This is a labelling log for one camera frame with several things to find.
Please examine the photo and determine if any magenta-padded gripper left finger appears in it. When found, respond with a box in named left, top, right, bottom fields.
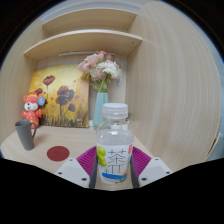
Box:
left=54, top=146, right=100, bottom=190

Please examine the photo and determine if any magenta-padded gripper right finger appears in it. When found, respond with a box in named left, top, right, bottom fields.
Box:
left=129, top=145, right=173, bottom=188

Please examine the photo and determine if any clear plastic drink bottle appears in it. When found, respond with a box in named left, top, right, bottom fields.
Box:
left=95, top=102, right=135, bottom=186

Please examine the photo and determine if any flat round red coaster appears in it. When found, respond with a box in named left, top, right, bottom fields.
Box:
left=46, top=145, right=71, bottom=162

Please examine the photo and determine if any grey mug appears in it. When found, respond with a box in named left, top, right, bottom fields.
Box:
left=14, top=119, right=38, bottom=152

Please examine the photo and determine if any pale teal vase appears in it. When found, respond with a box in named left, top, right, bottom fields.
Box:
left=92, top=92, right=110, bottom=131

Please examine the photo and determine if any red plush mascot toy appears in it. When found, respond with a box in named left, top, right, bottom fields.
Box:
left=21, top=92, right=47, bottom=129

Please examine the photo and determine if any yellow poppy flower painting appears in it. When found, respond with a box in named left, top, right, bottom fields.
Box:
left=28, top=64, right=91, bottom=129

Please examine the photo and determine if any pink and white flower bouquet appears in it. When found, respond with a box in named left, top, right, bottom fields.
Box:
left=77, top=50, right=123, bottom=94

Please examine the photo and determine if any light wooden shelf unit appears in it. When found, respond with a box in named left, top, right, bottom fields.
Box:
left=23, top=7, right=144, bottom=61

